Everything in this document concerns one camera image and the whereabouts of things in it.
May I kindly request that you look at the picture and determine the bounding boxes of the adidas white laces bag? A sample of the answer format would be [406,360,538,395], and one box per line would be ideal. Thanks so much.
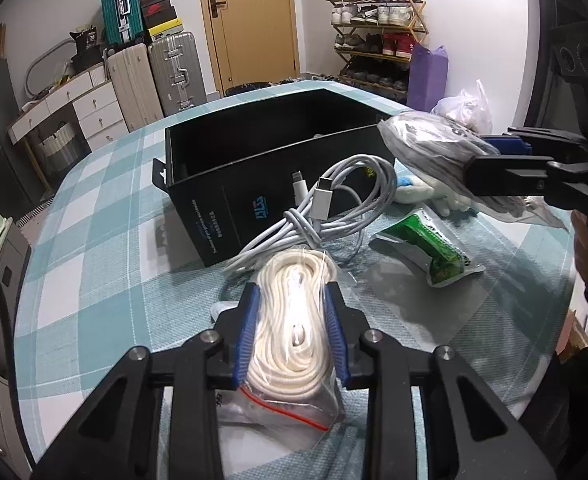
[376,110,528,219]

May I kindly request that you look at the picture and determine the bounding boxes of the white plush toy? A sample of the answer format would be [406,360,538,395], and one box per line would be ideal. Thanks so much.
[394,176,471,218]

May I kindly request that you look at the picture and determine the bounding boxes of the cream shoelaces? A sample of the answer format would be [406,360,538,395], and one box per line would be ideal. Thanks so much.
[217,247,344,451]

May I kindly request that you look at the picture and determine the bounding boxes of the green white snack packet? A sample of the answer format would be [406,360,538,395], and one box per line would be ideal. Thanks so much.
[373,206,485,288]

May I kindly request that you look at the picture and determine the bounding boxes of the white charging cable bundle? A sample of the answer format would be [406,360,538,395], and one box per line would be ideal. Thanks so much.
[220,154,398,281]

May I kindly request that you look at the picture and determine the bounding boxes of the black cardboard box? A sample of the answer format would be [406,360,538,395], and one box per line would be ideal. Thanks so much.
[152,80,404,266]

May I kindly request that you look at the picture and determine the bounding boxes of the white plastic bag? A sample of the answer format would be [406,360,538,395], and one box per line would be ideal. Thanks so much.
[432,79,492,136]

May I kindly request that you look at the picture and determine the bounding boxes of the purple paper bag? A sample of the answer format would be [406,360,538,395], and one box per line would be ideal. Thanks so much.
[407,44,449,112]

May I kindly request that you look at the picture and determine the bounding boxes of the teal checked tablecloth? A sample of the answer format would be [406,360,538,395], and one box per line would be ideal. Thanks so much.
[13,79,583,480]

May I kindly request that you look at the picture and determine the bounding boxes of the wooden shoe rack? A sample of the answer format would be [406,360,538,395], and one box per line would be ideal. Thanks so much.
[326,0,428,104]

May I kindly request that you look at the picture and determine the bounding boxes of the white drawer desk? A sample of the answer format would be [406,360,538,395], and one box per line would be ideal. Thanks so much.
[8,64,129,152]

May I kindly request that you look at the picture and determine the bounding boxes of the grey white laundry basket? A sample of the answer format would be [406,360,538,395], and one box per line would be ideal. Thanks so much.
[38,122,90,180]

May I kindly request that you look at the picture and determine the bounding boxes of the silver suitcase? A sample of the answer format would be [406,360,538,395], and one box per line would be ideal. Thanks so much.
[149,32,207,116]

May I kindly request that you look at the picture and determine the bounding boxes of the beige suitcase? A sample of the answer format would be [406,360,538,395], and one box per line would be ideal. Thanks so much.
[106,44,164,132]

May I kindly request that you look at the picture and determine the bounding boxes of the dark grey refrigerator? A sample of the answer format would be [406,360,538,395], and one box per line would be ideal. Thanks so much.
[0,60,44,219]

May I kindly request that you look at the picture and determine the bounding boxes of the wooden door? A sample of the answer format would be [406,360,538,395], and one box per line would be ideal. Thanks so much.
[201,0,300,93]

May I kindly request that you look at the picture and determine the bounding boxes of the stack of shoe boxes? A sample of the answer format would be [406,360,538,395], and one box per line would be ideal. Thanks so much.
[139,0,178,36]

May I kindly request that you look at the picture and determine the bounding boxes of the teal suitcase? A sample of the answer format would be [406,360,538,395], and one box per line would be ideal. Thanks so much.
[101,0,144,47]

